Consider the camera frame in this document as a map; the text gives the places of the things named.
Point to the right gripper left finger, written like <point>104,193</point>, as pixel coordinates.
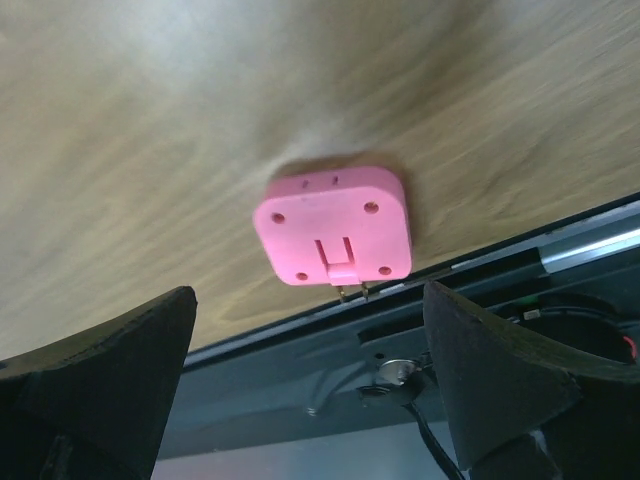
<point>95,405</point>

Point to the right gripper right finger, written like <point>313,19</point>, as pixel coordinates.
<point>523,406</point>

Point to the pink plug adapter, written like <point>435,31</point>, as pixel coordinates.
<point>341,227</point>

